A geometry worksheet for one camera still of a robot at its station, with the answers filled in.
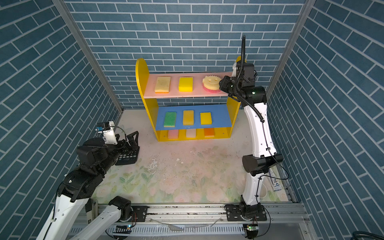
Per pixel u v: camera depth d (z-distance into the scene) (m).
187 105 1.23
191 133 1.01
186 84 0.72
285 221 0.76
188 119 0.94
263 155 0.47
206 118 0.94
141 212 0.74
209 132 1.02
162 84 0.74
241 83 0.52
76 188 0.41
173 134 1.02
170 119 0.94
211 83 0.72
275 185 0.83
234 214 0.74
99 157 0.47
